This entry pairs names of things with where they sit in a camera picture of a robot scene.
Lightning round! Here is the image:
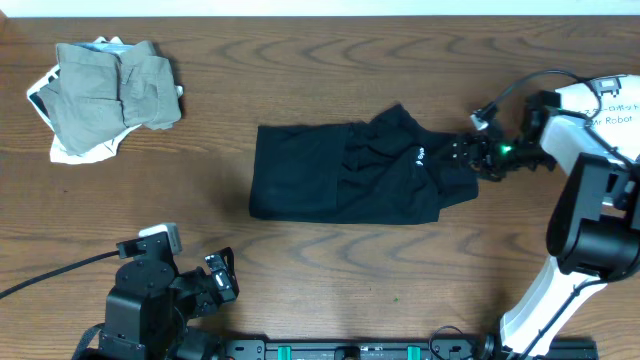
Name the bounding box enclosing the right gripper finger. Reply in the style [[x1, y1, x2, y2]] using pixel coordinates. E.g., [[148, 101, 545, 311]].
[[451, 133, 483, 168], [470, 107, 497, 131]]

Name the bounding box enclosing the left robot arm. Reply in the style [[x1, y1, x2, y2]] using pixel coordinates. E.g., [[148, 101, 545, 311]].
[[73, 231, 239, 360]]

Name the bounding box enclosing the khaki folded shirt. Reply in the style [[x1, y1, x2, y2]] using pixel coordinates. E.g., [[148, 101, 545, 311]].
[[38, 40, 183, 157]]

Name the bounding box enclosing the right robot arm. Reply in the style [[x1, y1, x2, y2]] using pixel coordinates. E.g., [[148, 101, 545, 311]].
[[428, 77, 639, 359]]

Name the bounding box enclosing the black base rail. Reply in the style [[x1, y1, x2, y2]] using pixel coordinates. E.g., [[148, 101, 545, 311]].
[[219, 335, 600, 360]]

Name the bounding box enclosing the white printed garment under khaki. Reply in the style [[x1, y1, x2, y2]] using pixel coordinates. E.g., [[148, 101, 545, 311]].
[[26, 35, 185, 166]]

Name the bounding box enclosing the black t-shirt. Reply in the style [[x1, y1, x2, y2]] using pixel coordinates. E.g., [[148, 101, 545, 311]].
[[249, 104, 479, 225]]

